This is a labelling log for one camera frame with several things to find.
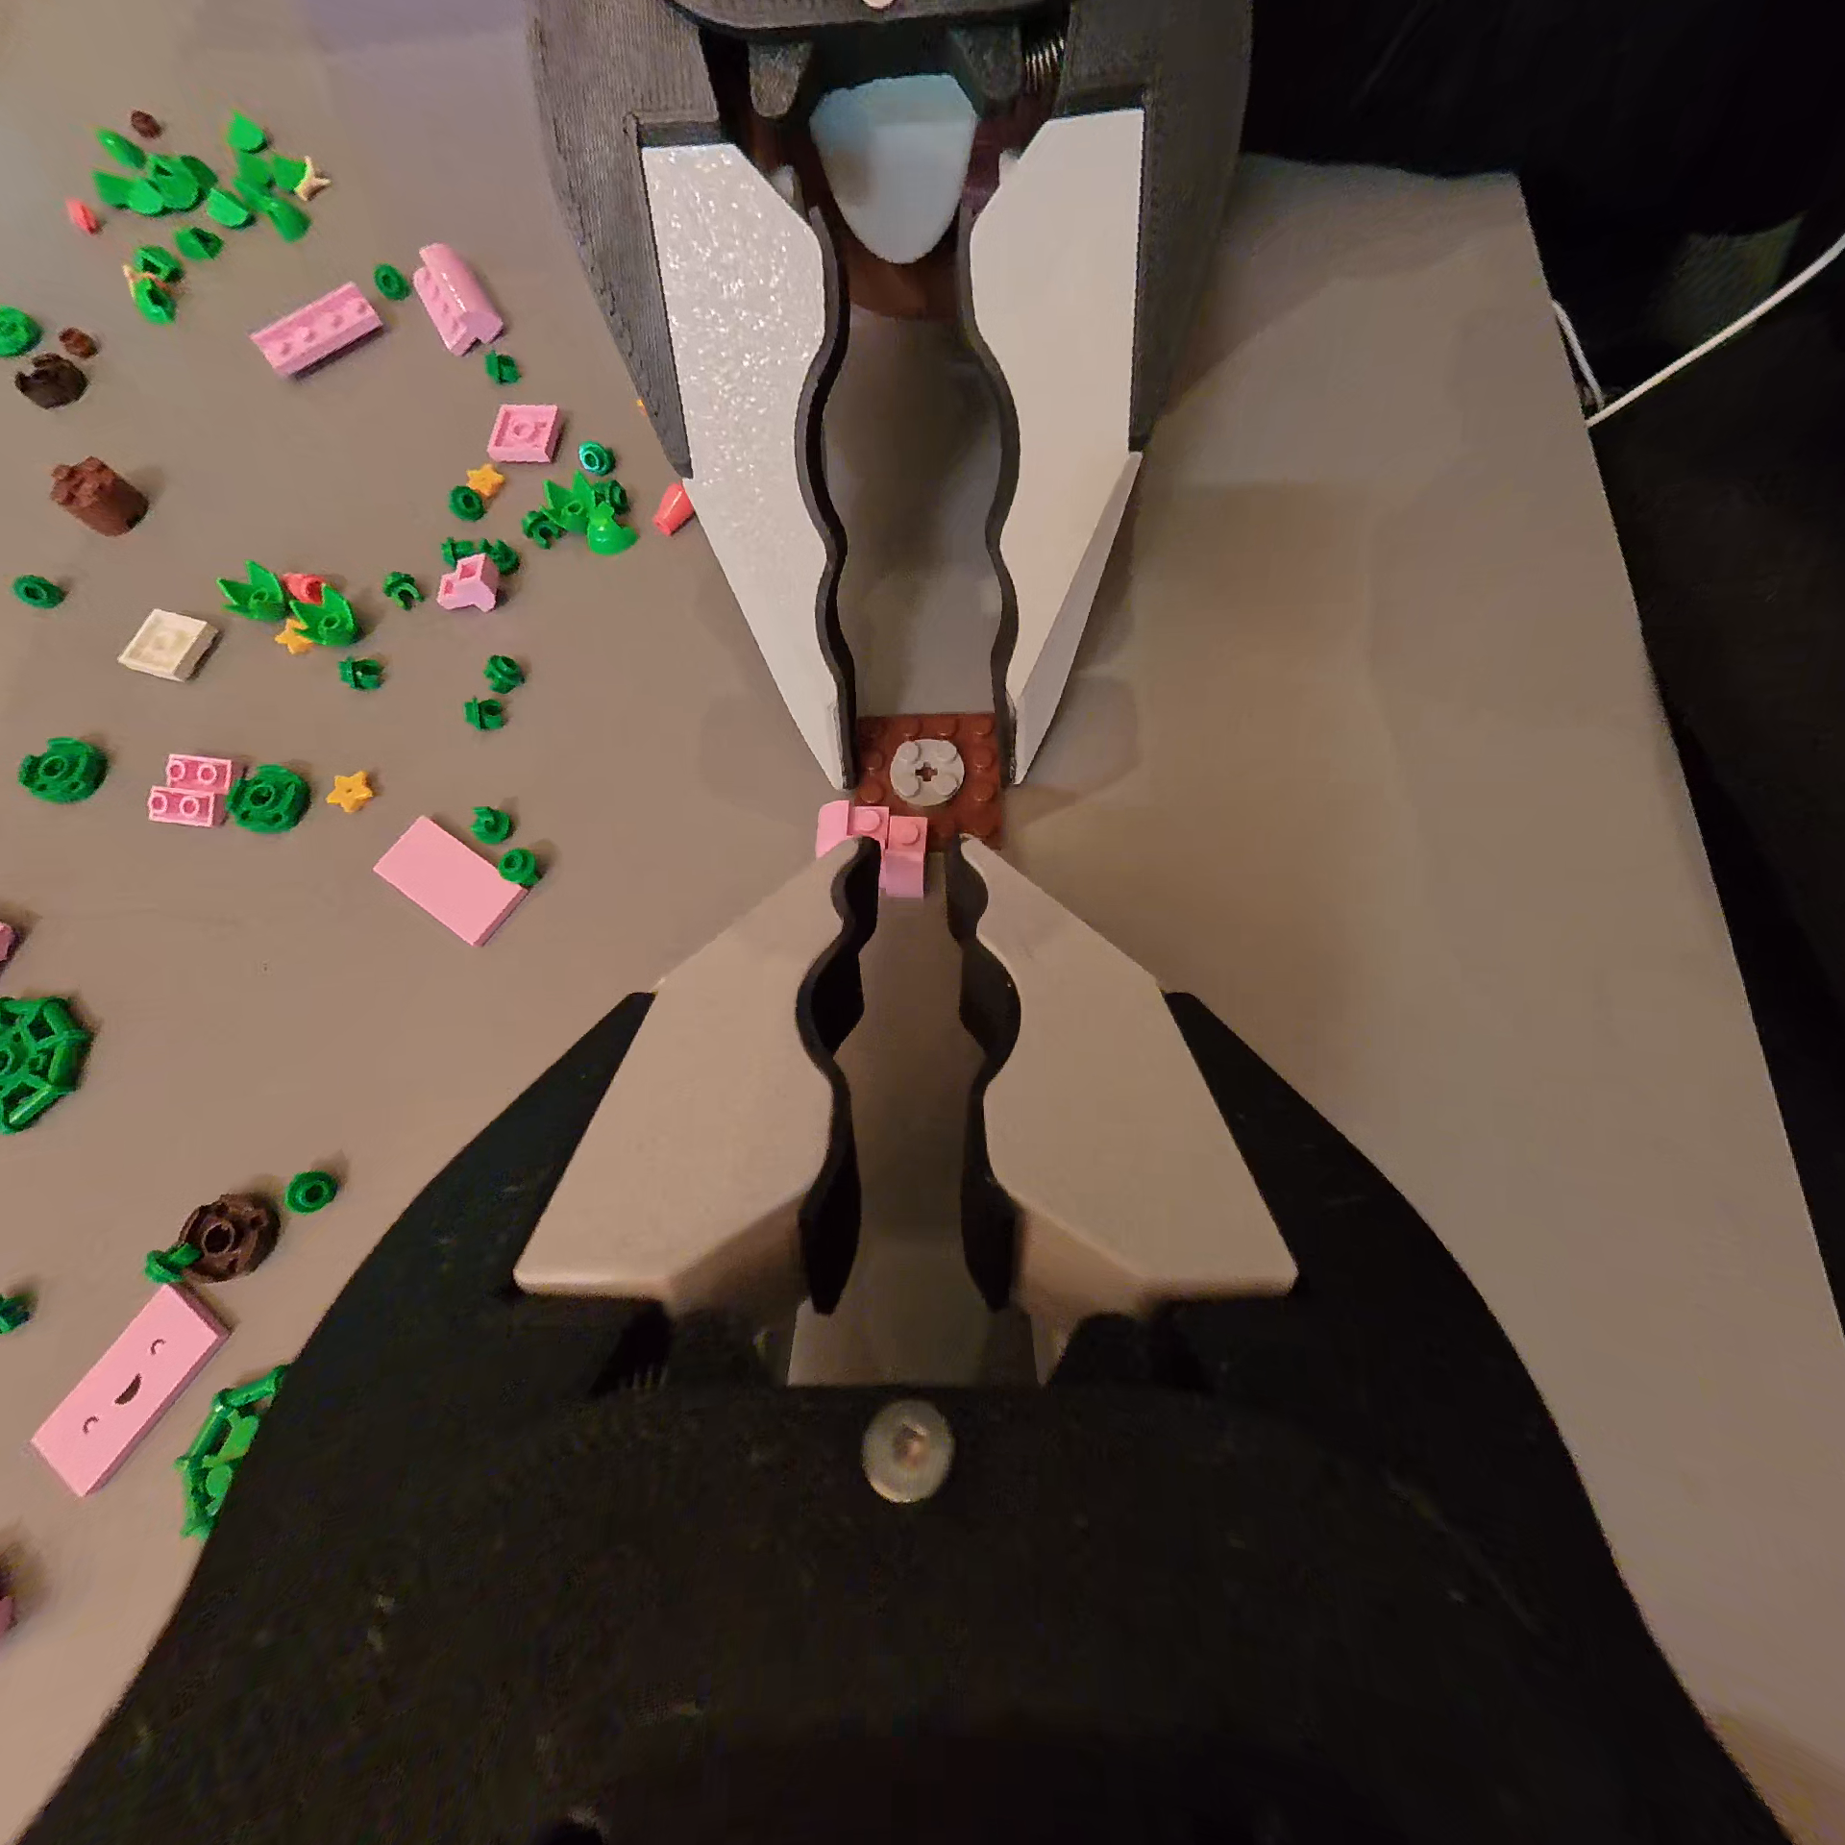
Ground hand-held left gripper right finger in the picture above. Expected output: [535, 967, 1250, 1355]
[949, 839, 1301, 1353]

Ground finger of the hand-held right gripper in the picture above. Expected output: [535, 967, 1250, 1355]
[966, 109, 1151, 791]
[641, 140, 863, 791]

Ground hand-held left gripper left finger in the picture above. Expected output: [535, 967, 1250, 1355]
[514, 839, 881, 1370]

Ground brown square plate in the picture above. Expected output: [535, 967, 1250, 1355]
[851, 709, 1006, 852]

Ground scattered small green clips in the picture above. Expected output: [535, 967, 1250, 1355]
[338, 349, 544, 888]

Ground pink studded plate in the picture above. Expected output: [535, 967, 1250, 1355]
[253, 281, 385, 380]

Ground large pink smooth tile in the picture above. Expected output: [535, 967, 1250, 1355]
[376, 818, 528, 948]

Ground brown round plate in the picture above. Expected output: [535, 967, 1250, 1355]
[180, 1194, 280, 1283]

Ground green web piece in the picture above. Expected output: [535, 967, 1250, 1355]
[0, 996, 94, 1133]
[177, 1366, 290, 1543]

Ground brown round brick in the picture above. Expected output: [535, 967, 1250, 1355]
[52, 460, 149, 539]

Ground pink face tile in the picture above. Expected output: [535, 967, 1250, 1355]
[31, 1285, 234, 1497]

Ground white square tile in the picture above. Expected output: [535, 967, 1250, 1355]
[120, 609, 218, 684]

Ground white cable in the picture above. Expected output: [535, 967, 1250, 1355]
[1558, 215, 1845, 424]

